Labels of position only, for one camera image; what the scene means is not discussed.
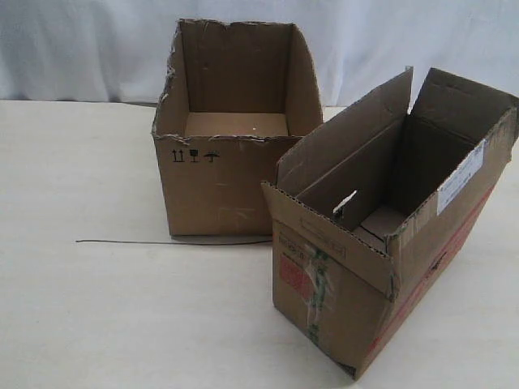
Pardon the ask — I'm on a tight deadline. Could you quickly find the narrow cardboard box with flaps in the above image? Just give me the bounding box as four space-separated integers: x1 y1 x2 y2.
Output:
262 68 518 378

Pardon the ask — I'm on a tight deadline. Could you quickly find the large open cardboard box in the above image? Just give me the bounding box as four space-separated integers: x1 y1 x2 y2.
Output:
152 19 323 237

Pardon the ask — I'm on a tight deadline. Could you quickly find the thin black line marker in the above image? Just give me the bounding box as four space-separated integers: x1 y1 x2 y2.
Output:
75 239 272 246

